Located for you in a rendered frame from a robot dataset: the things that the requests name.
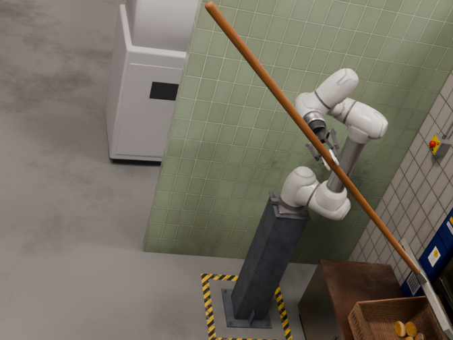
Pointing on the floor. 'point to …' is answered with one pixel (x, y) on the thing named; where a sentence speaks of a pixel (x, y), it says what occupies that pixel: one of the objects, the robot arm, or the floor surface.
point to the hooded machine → (145, 77)
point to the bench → (342, 295)
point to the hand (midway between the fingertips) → (329, 160)
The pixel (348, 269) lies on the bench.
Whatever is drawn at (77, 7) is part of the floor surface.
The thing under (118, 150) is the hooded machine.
